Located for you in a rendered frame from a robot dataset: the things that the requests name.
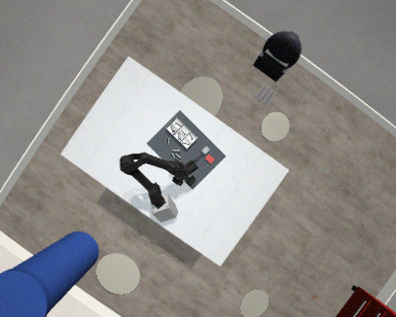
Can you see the red square block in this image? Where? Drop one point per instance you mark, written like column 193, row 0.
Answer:
column 209, row 158

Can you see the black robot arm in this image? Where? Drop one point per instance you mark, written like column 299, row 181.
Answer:
column 178, row 169

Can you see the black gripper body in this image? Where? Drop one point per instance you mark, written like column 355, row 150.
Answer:
column 191, row 180

